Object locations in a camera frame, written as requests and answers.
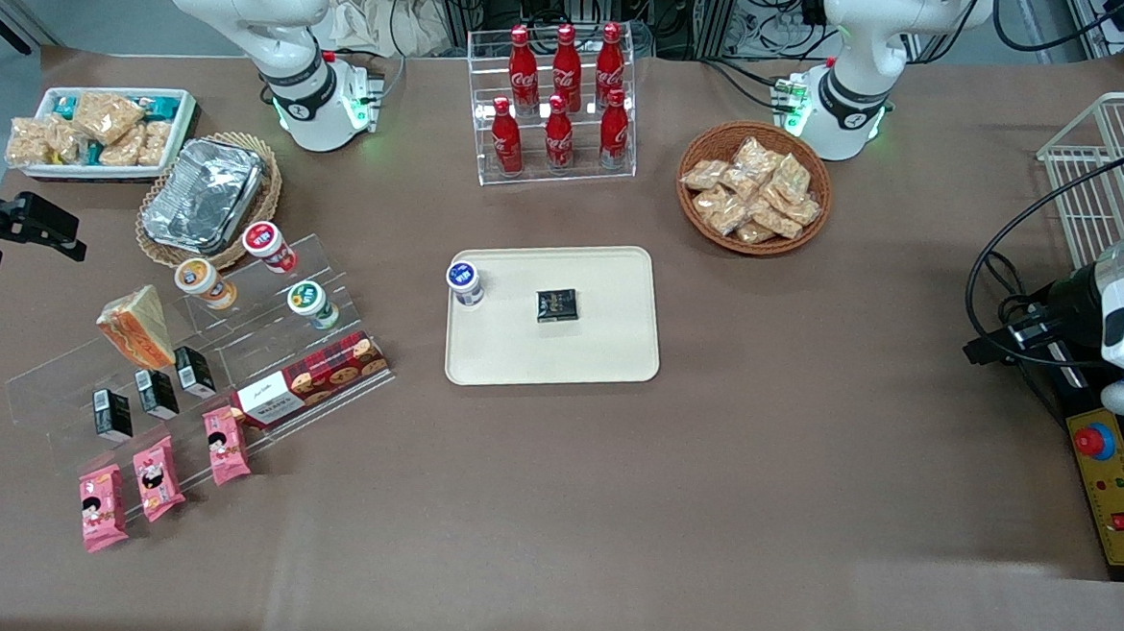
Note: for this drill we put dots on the round brown wicker basket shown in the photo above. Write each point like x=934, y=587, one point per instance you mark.
x=697, y=217

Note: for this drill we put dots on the small puffed rice snack bag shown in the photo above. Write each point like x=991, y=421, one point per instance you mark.
x=66, y=140
x=123, y=149
x=153, y=143
x=28, y=141

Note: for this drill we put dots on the white rectangular plastic bin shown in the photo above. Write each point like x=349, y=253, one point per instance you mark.
x=183, y=132

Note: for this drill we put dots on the red lid yogurt cup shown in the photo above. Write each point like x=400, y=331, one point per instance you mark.
x=267, y=244

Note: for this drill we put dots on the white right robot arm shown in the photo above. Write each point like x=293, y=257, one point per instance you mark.
x=300, y=81

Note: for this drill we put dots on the orange lid yogurt cup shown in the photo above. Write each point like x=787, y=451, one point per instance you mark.
x=200, y=280

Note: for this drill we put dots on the red tartan cookie box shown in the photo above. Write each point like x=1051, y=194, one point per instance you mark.
x=323, y=375

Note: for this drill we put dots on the triangular sandwich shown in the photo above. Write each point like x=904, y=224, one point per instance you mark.
x=138, y=327

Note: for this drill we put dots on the green lid yogurt cup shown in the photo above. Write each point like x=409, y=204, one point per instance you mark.
x=311, y=302

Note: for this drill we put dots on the crumpled beige cloth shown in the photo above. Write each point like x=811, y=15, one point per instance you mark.
x=376, y=12

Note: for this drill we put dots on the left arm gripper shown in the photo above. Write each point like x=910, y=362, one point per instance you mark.
x=1070, y=298

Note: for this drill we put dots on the silver foil tray stack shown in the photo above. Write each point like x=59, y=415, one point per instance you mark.
x=205, y=196

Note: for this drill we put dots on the clear bagged cracker snack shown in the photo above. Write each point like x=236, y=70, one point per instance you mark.
x=740, y=183
x=704, y=175
x=755, y=156
x=802, y=211
x=791, y=177
x=754, y=233
x=718, y=211
x=777, y=222

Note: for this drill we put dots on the clear acrylic stepped stand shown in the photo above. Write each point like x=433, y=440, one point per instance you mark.
x=48, y=394

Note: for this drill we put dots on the red emergency stop button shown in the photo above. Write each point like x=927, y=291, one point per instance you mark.
x=1092, y=441

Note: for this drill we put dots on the flat oval wicker basket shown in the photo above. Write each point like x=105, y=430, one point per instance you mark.
x=269, y=185

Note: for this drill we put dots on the teal snack packet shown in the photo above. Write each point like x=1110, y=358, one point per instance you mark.
x=93, y=153
x=161, y=107
x=65, y=107

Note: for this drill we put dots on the red cola bottle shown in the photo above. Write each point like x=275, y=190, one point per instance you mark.
x=559, y=142
x=614, y=135
x=611, y=68
x=523, y=73
x=506, y=144
x=567, y=71

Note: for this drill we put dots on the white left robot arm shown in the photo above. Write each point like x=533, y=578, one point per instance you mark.
x=852, y=105

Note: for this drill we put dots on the blue lid yogurt cup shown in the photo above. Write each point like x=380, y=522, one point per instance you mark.
x=465, y=282

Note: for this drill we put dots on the clear acrylic bottle rack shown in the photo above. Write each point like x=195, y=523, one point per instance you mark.
x=560, y=179

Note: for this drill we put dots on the beige plastic serving tray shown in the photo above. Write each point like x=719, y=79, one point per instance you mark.
x=560, y=354

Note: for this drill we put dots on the pink snack packet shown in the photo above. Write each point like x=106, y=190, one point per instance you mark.
x=226, y=447
x=103, y=510
x=159, y=479

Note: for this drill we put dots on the large puffed rice snack bag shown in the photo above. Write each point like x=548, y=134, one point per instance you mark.
x=108, y=116

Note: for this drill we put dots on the small black snack packet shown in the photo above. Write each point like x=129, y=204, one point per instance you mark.
x=557, y=306

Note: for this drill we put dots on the small black carton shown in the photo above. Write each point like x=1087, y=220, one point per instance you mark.
x=157, y=393
x=195, y=371
x=112, y=415

